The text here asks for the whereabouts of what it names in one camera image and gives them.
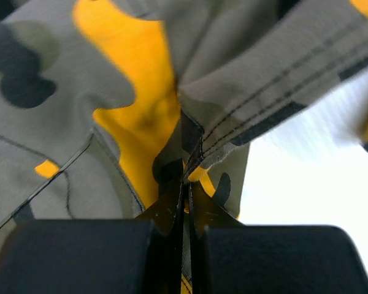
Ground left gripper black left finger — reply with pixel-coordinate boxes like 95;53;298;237
0;181;183;293

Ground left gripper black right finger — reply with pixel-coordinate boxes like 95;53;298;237
189;183;368;294

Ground camouflage cargo trousers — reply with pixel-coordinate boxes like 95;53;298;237
0;1;368;293

